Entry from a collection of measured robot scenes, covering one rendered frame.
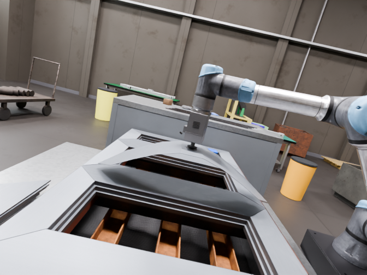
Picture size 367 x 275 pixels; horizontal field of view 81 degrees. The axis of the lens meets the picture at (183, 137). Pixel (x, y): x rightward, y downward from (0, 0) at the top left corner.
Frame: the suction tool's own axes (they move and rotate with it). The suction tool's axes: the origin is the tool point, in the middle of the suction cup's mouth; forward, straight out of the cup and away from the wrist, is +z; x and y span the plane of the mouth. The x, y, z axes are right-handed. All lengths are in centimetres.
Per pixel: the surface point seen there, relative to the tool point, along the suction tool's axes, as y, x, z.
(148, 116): -73, -47, 4
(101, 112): -386, -284, 82
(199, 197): 1.9, 7.6, 15.7
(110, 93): -390, -271, 32
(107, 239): 17.9, -18.2, 33.7
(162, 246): 11.7, 0.1, 33.8
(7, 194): 28, -50, 23
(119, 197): 14.7, -18.3, 19.1
